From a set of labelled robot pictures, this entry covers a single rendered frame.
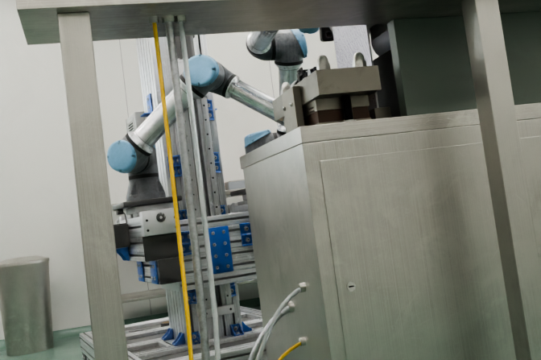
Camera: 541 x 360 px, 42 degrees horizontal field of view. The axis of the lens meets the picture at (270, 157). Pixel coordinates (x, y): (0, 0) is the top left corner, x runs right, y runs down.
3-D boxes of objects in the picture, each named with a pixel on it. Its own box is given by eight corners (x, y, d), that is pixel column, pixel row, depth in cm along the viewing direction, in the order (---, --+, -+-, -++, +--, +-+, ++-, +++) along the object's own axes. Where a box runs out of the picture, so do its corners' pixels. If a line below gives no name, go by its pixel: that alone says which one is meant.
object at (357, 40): (344, 105, 205) (336, 43, 206) (377, 89, 182) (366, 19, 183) (343, 105, 204) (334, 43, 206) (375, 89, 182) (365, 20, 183)
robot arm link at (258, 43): (237, 37, 282) (257, -2, 234) (265, 35, 284) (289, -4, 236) (241, 65, 281) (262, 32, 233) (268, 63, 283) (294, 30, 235)
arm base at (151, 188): (122, 204, 275) (120, 179, 276) (160, 199, 281) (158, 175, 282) (130, 201, 261) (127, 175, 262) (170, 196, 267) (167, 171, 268)
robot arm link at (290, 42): (270, 155, 301) (265, 27, 281) (303, 151, 304) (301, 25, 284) (276, 165, 290) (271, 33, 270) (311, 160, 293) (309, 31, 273)
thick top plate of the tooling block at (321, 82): (326, 116, 208) (324, 96, 208) (381, 89, 170) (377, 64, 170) (274, 121, 204) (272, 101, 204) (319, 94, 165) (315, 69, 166)
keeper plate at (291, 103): (294, 134, 187) (288, 93, 188) (305, 128, 178) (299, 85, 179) (285, 134, 187) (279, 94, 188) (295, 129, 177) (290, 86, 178)
